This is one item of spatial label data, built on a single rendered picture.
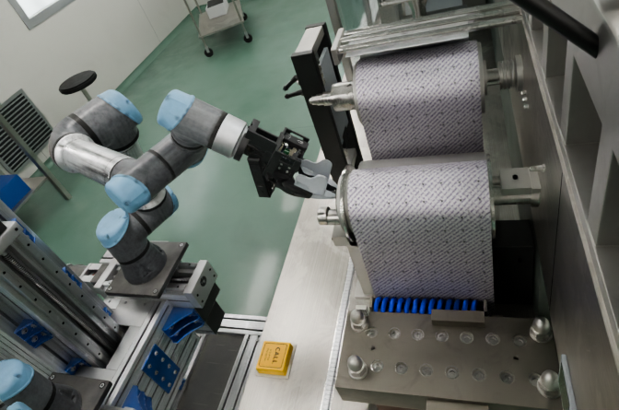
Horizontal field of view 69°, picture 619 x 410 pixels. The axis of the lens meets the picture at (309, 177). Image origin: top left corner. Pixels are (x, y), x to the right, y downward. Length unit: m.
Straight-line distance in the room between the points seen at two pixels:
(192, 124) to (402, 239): 0.43
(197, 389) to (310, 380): 1.04
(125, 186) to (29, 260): 0.63
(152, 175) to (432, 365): 0.62
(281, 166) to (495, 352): 0.51
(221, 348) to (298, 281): 0.93
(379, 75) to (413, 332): 0.51
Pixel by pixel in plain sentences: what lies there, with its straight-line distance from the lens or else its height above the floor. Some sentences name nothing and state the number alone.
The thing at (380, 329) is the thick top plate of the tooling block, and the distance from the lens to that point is 0.95.
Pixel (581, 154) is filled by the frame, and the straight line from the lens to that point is 0.60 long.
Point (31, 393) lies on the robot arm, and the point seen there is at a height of 0.97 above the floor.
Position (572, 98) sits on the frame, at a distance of 0.57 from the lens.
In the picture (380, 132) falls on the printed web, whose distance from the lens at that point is 0.97.
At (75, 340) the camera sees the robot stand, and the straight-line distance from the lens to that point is 1.58.
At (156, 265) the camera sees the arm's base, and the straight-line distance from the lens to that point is 1.60.
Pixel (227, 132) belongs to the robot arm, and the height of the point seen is 1.45.
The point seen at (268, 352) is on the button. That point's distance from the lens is 1.12.
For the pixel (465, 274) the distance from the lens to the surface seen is 0.90.
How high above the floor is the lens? 1.84
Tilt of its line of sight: 38 degrees down
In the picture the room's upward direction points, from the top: 21 degrees counter-clockwise
